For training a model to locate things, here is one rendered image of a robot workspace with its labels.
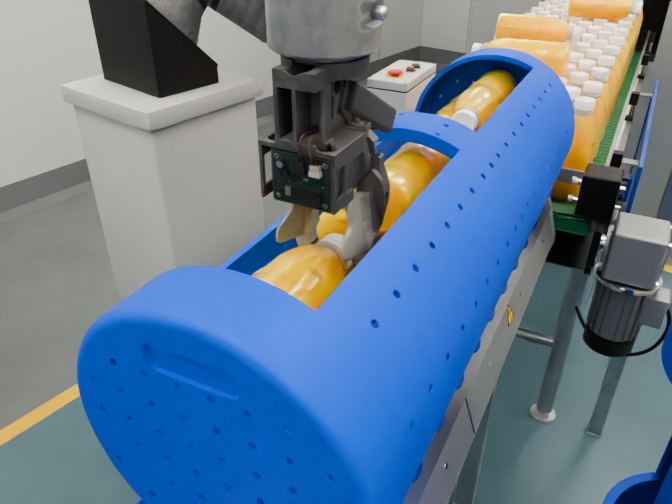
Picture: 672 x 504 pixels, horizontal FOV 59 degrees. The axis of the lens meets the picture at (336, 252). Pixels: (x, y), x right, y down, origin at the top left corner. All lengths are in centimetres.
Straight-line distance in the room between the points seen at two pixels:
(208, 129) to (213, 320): 99
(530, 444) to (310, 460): 164
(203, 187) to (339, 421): 105
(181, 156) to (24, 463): 115
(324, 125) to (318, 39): 7
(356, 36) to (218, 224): 105
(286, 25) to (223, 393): 26
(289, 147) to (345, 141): 5
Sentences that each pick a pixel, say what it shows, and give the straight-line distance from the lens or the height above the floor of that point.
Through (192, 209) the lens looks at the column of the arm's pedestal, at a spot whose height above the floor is 85.
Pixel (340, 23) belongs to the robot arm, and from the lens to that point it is 44.
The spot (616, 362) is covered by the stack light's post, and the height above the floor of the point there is 31.
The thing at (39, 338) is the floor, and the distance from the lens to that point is 256.
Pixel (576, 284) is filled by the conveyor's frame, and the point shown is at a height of 54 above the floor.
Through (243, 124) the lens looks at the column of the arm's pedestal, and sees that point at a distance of 143.
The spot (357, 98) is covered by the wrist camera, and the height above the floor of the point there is 133.
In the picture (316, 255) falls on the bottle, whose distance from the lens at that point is 52.
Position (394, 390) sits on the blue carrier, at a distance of 44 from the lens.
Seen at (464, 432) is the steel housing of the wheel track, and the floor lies 87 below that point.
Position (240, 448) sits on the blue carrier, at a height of 113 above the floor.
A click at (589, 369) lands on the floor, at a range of 235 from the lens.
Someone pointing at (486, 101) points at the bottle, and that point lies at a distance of 99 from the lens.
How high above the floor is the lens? 148
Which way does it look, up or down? 32 degrees down
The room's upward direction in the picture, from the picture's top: straight up
